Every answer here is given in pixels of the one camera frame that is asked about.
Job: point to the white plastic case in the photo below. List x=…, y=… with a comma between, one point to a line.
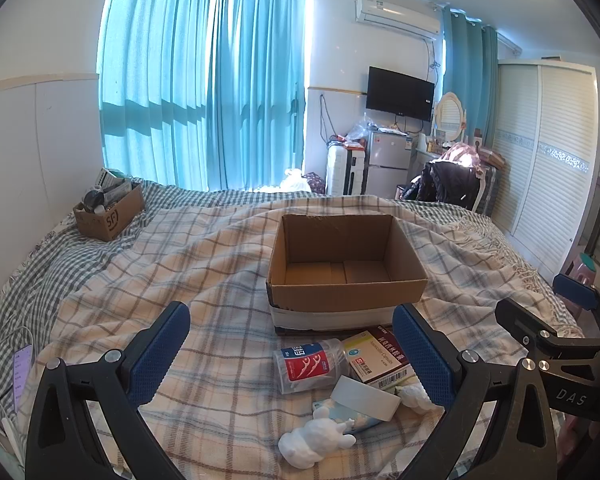
x=365, y=400

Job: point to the smartphone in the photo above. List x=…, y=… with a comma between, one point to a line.
x=22, y=375

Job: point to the white oval mirror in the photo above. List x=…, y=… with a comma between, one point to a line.
x=451, y=116

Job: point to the white air conditioner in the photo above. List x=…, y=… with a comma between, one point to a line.
x=397, y=16

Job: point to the pink garment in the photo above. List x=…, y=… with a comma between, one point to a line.
x=462, y=152

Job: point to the clear plastic bag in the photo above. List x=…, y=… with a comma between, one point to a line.
x=362, y=127

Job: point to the silver mini fridge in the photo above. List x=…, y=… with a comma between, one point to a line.
x=389, y=165

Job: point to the small white figurine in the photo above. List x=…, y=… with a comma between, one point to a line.
x=420, y=400

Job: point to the dark floral bag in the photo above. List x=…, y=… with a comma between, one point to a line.
x=316, y=183

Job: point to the maroon and white medicine box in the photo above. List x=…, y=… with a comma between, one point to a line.
x=377, y=360

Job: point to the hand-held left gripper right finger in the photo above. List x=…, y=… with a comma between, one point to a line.
x=424, y=360

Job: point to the white slatted wardrobe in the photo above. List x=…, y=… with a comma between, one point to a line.
x=545, y=160

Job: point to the black wall television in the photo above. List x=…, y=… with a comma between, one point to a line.
x=399, y=94

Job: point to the wide blue curtain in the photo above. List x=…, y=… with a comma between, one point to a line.
x=155, y=75

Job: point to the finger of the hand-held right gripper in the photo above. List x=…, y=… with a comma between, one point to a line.
x=576, y=291
x=522, y=320

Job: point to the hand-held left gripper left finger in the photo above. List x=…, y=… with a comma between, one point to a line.
x=161, y=347

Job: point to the white plastic bag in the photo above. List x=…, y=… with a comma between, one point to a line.
x=295, y=181

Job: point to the grey suitcase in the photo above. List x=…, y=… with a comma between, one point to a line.
x=490, y=190

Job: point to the pink plastic stool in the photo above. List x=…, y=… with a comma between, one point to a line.
x=582, y=270

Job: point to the narrow blue curtain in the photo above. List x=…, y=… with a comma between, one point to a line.
x=260, y=90

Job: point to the teal curtain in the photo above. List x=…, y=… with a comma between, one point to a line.
x=467, y=70

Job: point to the black jacket on chair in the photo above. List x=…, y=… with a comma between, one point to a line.
x=445, y=182

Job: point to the checked bed sheet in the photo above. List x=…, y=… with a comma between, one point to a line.
x=40, y=270

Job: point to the white suitcase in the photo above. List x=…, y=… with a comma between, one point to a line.
x=345, y=172

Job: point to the large white figurine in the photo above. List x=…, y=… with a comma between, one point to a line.
x=312, y=440

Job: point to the clear floss pick tub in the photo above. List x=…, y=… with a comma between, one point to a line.
x=307, y=366

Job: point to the small printed cardboard box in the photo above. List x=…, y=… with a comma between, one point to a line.
x=107, y=217

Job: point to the light blue packet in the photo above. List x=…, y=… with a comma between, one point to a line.
x=362, y=424

